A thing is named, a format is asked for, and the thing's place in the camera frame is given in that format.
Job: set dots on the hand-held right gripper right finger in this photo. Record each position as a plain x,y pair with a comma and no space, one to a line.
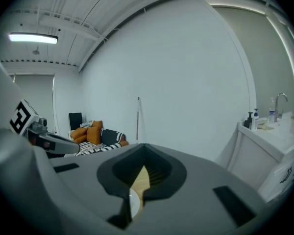
205,187

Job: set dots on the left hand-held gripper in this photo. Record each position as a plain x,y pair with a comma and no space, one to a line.
20,116

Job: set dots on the crumpled grey cloth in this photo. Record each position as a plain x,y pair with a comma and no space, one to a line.
86,125

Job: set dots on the chrome faucet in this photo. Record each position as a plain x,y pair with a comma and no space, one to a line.
278,106

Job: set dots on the clear plastic bottle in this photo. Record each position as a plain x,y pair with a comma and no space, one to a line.
272,111

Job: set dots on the white pump bottle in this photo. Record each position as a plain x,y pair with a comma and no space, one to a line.
254,121

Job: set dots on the round grey ceiling sensor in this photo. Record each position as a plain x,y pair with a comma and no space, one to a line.
36,51

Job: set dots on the black flat panel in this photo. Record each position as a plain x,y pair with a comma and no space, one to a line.
75,121

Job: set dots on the black white striped blanket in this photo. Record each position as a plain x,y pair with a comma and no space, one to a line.
110,134

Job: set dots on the white round plate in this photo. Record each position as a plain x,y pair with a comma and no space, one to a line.
134,202

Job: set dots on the beige cloth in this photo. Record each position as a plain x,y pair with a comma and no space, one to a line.
265,126

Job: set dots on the long ceiling light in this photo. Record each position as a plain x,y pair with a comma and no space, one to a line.
33,38

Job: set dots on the black pump bottle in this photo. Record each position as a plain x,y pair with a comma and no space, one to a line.
248,122

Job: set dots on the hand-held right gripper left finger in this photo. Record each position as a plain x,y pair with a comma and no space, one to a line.
88,175

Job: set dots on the orange cushion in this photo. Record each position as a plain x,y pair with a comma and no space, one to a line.
79,139
97,125
92,134
79,133

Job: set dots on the grey roller blind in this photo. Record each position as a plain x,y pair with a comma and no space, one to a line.
259,57
34,99

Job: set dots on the white sink cabinet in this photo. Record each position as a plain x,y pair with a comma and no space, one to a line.
259,155

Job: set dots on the orange sofa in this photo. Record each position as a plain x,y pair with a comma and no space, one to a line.
124,143

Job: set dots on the round wooden table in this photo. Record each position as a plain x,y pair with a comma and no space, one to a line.
140,180

